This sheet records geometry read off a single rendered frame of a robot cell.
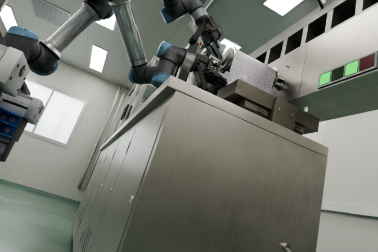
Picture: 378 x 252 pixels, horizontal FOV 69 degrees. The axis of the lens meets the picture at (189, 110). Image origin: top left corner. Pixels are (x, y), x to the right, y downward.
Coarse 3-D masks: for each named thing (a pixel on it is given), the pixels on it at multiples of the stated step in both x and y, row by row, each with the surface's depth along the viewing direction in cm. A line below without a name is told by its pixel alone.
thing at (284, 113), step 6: (276, 102) 104; (282, 102) 105; (288, 102) 106; (276, 108) 103; (282, 108) 105; (288, 108) 106; (294, 108) 107; (276, 114) 103; (282, 114) 104; (288, 114) 105; (294, 114) 106; (270, 120) 103; (276, 120) 102; (282, 120) 103; (288, 120) 104; (294, 120) 106; (282, 126) 103; (288, 126) 104
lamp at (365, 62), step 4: (368, 56) 98; (372, 56) 96; (364, 60) 99; (368, 60) 97; (372, 60) 96; (360, 64) 100; (364, 64) 98; (368, 64) 96; (372, 64) 95; (360, 68) 99; (364, 68) 97
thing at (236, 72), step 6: (234, 66) 127; (234, 72) 126; (240, 72) 128; (246, 72) 129; (234, 78) 126; (240, 78) 127; (252, 78) 130; (258, 78) 131; (252, 84) 129; (258, 84) 130; (264, 84) 132; (270, 84) 133; (264, 90) 131; (270, 90) 132
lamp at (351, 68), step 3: (351, 63) 104; (354, 63) 102; (357, 63) 101; (348, 66) 105; (351, 66) 103; (354, 66) 102; (357, 66) 101; (345, 69) 105; (348, 69) 104; (351, 69) 103; (354, 69) 101; (345, 72) 105; (348, 72) 103; (351, 72) 102; (354, 72) 101; (345, 75) 104
